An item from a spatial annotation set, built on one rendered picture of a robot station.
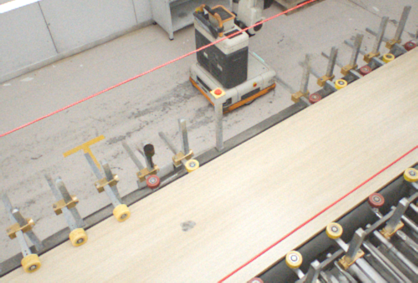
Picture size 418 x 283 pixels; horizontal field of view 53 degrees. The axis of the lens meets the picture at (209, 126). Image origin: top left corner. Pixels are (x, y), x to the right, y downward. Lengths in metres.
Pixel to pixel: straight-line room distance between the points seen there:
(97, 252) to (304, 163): 1.26
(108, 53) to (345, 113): 2.99
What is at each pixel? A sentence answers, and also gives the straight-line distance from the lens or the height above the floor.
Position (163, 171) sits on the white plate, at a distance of 2.71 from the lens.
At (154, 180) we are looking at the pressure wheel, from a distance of 2.48.
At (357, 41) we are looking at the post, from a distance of 3.27.
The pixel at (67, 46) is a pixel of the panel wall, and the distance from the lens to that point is 5.05.
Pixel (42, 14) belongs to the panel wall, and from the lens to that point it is 4.80.
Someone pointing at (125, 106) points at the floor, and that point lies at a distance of 4.28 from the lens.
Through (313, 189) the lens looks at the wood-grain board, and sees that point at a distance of 2.46.
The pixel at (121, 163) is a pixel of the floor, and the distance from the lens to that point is 3.79.
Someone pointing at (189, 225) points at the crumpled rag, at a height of 0.92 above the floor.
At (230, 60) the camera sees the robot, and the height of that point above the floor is 0.63.
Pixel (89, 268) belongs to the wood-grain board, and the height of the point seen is 0.90.
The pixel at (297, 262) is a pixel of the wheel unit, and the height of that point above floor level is 0.91.
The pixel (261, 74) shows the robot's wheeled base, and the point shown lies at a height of 0.28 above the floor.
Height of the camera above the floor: 2.89
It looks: 47 degrees down
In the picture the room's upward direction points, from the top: 3 degrees counter-clockwise
